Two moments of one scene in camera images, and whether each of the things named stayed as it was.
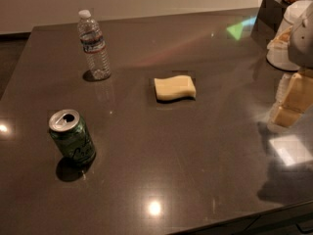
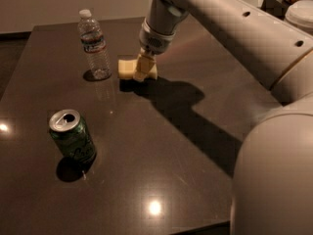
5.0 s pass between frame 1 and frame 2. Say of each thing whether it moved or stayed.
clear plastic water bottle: stayed
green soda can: stayed
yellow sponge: moved
